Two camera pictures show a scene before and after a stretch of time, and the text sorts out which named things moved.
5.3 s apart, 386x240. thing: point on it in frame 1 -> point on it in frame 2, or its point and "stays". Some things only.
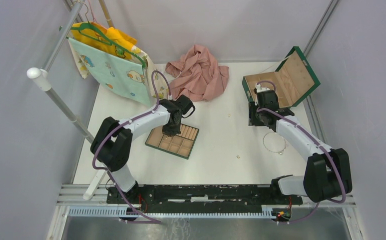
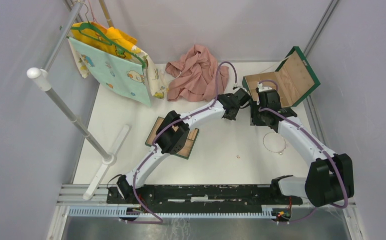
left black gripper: (171, 132) -> (233, 117)
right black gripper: (252, 120) stays
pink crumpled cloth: (197, 75) stays
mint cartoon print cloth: (121, 76) stays
